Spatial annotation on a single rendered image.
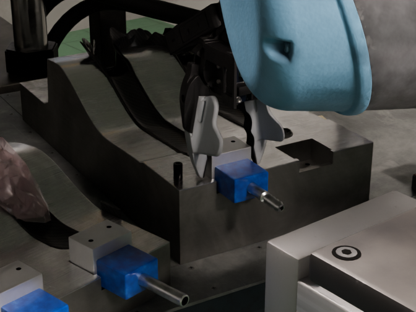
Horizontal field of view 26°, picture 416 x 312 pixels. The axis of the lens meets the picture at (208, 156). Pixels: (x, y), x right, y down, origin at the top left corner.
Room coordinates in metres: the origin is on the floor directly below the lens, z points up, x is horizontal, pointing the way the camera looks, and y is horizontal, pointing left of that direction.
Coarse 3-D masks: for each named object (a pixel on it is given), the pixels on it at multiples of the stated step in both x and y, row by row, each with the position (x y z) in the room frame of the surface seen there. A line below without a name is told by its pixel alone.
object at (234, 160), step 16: (224, 144) 0.90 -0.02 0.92; (240, 144) 0.90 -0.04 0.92; (208, 160) 0.88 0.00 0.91; (224, 160) 0.88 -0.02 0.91; (240, 160) 0.89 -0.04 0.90; (208, 176) 0.88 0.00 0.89; (224, 176) 0.86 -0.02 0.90; (240, 176) 0.85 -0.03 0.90; (256, 176) 0.85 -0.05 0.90; (224, 192) 0.86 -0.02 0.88; (240, 192) 0.84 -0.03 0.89; (256, 192) 0.83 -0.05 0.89; (272, 208) 0.81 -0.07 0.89
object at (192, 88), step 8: (192, 64) 0.87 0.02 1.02; (192, 72) 0.87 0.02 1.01; (184, 80) 0.87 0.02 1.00; (192, 80) 0.87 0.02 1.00; (200, 80) 0.87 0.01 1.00; (184, 88) 0.87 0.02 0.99; (192, 88) 0.86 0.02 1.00; (200, 88) 0.87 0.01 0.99; (208, 88) 0.87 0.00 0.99; (184, 96) 0.87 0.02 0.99; (192, 96) 0.87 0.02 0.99; (184, 104) 0.86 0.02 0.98; (192, 104) 0.87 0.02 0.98; (184, 112) 0.87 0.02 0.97; (192, 112) 0.87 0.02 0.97; (184, 120) 0.87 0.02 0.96; (192, 120) 0.86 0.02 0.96; (184, 128) 0.87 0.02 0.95; (192, 128) 0.86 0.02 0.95
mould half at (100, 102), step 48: (144, 48) 1.20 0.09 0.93; (48, 96) 1.17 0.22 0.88; (96, 96) 1.08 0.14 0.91; (96, 144) 1.03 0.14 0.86; (144, 144) 0.98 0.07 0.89; (336, 144) 0.97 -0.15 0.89; (144, 192) 0.92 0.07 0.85; (192, 192) 0.85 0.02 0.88; (288, 192) 0.91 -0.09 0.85; (336, 192) 0.95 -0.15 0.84; (192, 240) 0.85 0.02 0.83; (240, 240) 0.88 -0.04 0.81
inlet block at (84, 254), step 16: (96, 224) 0.78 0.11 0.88; (112, 224) 0.78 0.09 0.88; (80, 240) 0.75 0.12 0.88; (96, 240) 0.75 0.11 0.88; (112, 240) 0.75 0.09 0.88; (128, 240) 0.77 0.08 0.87; (80, 256) 0.75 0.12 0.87; (96, 256) 0.74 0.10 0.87; (112, 256) 0.74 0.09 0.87; (128, 256) 0.74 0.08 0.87; (144, 256) 0.74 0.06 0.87; (96, 272) 0.74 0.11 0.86; (112, 272) 0.72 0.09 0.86; (128, 272) 0.71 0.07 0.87; (144, 272) 0.73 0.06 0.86; (112, 288) 0.72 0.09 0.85; (128, 288) 0.71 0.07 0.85; (144, 288) 0.73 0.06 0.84; (160, 288) 0.70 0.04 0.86; (176, 304) 0.69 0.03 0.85
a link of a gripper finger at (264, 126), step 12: (240, 108) 0.91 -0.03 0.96; (252, 108) 0.90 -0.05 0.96; (264, 108) 0.89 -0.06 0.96; (252, 120) 0.90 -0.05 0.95; (264, 120) 0.89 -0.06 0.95; (276, 120) 0.88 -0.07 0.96; (252, 132) 0.90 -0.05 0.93; (264, 132) 0.90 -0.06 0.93; (276, 132) 0.88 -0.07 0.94; (252, 144) 0.91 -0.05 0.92; (264, 144) 0.91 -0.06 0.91; (252, 156) 0.91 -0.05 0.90
